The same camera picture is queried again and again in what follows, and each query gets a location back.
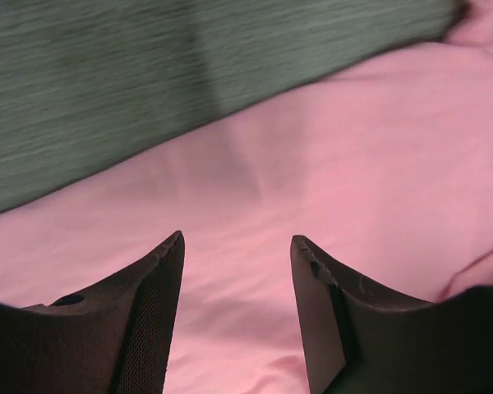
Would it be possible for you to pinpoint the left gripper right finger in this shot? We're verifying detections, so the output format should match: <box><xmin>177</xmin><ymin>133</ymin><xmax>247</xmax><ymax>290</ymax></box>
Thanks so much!
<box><xmin>291</xmin><ymin>236</ymin><xmax>493</xmax><ymax>394</ymax></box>

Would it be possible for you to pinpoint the light pink t shirt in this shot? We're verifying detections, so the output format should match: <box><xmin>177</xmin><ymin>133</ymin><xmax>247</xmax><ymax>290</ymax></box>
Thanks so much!
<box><xmin>0</xmin><ymin>1</ymin><xmax>493</xmax><ymax>393</ymax></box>

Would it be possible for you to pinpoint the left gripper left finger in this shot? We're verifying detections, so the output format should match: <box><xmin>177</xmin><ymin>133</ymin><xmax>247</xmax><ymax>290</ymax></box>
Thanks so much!
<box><xmin>0</xmin><ymin>232</ymin><xmax>185</xmax><ymax>394</ymax></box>

